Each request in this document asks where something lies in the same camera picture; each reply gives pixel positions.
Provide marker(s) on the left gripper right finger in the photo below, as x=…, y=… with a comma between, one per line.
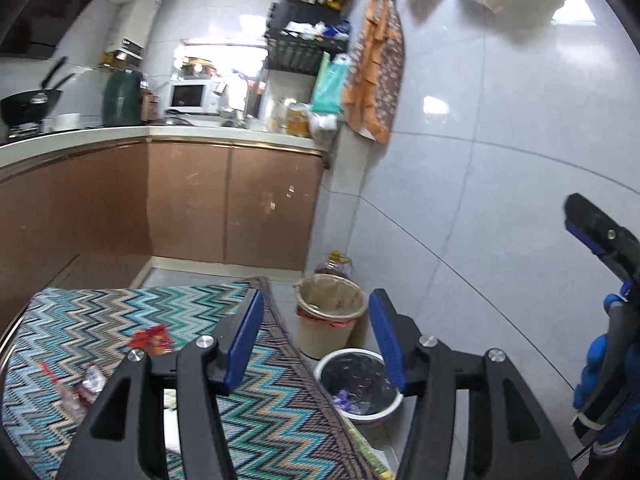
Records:
x=406, y=357

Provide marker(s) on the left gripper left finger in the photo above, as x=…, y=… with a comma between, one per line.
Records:
x=236, y=335

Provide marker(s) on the red snack bag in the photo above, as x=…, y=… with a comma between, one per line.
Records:
x=154, y=340

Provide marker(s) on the clear red-tipped wrapper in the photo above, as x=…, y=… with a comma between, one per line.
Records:
x=78, y=398

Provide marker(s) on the beige trash bin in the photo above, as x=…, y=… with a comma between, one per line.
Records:
x=328, y=308

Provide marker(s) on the brown kitchen cabinets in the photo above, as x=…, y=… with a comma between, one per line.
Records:
x=89, y=217

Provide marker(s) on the right blue white gloved hand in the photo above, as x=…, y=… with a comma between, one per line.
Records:
x=613, y=435

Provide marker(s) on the white rimmed black-lined bin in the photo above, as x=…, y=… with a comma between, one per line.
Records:
x=358, y=385

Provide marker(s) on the yellow oil bottle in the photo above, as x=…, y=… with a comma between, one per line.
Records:
x=336, y=264

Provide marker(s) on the zigzag patterned mat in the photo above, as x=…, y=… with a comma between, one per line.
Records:
x=159, y=417

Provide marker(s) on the white microwave oven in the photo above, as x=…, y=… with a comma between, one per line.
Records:
x=194, y=96

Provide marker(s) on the teal hanging bag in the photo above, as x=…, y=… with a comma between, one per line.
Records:
x=327, y=95

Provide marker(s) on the orange patterned hanging cloth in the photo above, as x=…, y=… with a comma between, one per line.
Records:
x=371, y=90

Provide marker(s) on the dark green appliance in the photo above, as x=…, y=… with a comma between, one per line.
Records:
x=122, y=99

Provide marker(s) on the black frying pan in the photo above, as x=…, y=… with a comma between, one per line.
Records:
x=31, y=107

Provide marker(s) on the white water heater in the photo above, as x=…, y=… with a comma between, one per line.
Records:
x=129, y=33

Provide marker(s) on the black wall rack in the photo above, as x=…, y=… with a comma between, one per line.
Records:
x=299, y=33

